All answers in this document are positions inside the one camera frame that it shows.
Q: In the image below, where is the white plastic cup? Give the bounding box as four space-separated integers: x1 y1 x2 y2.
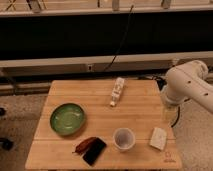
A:
113 128 135 152

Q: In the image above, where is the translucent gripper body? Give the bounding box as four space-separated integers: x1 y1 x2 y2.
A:
163 107 178 126

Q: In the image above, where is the green ceramic bowl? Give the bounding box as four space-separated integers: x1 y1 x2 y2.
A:
50 103 86 136

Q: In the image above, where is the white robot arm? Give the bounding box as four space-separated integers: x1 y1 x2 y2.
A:
160 60 213 127

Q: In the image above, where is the black rectangular block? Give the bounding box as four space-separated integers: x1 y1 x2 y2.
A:
83 138 106 166

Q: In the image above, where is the wooden table board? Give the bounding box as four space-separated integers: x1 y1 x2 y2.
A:
25 80 182 171

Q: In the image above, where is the black hanging cable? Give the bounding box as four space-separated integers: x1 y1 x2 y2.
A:
103 3 135 72

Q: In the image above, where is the white sponge block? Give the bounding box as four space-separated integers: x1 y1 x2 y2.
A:
149 127 167 151

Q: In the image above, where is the black cable at right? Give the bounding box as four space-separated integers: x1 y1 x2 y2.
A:
170 105 181 128

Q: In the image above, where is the clear plastic bottle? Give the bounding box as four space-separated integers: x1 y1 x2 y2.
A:
110 77 125 107

